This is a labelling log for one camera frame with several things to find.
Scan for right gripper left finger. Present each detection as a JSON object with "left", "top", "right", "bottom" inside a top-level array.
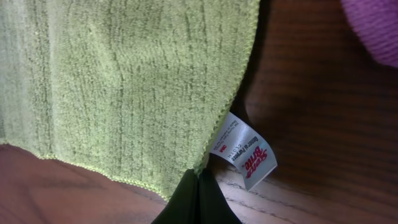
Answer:
[{"left": 152, "top": 169, "right": 199, "bottom": 224}]

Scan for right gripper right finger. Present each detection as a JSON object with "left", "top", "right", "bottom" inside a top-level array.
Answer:
[{"left": 198, "top": 169, "right": 242, "bottom": 224}]

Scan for purple microfiber cloth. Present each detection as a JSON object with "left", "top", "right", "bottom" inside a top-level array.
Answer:
[{"left": 341, "top": 0, "right": 397, "bottom": 68}]

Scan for lime green microfiber cloth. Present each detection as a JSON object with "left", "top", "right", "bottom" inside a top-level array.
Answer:
[{"left": 1, "top": 0, "right": 260, "bottom": 200}]

